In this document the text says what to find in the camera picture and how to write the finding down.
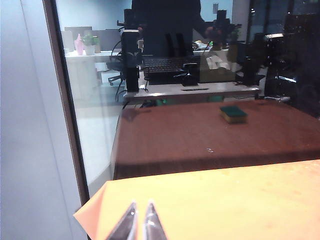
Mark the large glass window pane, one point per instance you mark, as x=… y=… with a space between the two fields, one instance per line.
x=100 y=125

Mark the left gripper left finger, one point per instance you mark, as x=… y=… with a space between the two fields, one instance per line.
x=125 y=225

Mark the dark brown window frame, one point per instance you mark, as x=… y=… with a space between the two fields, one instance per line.
x=67 y=100

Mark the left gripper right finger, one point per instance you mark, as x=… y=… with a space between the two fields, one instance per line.
x=152 y=225

